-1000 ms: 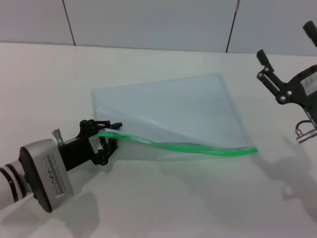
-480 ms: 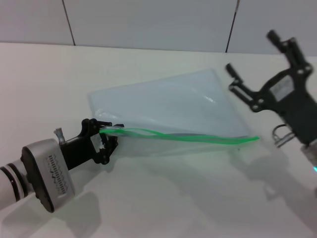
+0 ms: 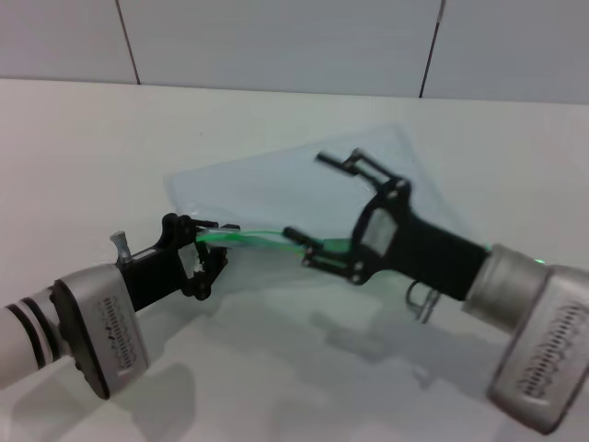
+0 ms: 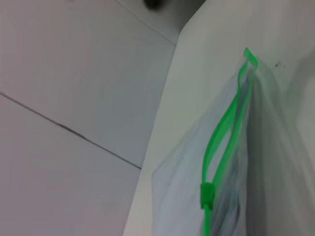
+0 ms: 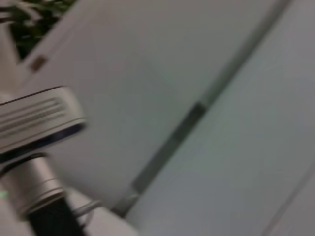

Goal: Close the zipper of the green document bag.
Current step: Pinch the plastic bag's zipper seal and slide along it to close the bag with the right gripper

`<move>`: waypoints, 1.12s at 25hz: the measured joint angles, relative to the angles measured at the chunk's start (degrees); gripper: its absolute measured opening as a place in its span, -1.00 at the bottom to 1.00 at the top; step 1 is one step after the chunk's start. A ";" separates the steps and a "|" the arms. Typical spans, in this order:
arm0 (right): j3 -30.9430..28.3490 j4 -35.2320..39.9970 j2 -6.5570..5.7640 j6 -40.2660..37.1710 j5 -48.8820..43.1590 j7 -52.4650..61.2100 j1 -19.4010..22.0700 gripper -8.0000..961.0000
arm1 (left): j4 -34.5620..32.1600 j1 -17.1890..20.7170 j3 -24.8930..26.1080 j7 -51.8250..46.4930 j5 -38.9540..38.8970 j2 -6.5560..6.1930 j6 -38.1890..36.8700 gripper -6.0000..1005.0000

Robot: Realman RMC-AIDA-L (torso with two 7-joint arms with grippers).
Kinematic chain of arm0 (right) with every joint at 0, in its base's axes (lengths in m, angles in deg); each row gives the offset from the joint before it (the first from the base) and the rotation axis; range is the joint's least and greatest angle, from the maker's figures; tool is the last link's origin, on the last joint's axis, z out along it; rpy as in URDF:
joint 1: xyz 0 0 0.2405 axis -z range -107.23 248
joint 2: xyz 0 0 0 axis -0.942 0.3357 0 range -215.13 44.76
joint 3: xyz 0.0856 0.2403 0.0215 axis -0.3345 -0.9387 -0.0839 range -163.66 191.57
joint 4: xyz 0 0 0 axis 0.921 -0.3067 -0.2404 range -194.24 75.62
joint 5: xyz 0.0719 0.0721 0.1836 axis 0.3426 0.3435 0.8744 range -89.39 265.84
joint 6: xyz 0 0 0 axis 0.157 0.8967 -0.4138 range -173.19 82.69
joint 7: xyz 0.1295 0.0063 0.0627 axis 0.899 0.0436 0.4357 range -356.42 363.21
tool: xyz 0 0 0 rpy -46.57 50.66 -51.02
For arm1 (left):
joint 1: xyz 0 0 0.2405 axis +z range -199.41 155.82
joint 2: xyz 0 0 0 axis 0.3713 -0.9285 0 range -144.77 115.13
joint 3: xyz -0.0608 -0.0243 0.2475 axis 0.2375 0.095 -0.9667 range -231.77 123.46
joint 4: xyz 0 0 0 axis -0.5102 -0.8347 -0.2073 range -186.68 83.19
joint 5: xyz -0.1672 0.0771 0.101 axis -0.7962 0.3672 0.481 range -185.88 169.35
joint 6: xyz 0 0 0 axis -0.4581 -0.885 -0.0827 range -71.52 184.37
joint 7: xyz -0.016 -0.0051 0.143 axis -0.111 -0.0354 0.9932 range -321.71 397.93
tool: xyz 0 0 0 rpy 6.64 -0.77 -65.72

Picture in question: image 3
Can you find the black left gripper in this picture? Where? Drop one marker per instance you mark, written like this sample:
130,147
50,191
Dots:
154,276

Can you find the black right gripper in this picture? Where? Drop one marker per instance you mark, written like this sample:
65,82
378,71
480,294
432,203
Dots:
428,258

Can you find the clear green-zipper document bag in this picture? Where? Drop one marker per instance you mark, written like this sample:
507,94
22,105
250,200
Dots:
285,184

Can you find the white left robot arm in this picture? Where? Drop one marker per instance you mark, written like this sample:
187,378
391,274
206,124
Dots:
18,331

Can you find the metal plug on left gripper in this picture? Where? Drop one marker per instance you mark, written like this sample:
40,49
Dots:
120,246

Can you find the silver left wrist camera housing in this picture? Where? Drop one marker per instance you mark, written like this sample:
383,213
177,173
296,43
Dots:
108,331

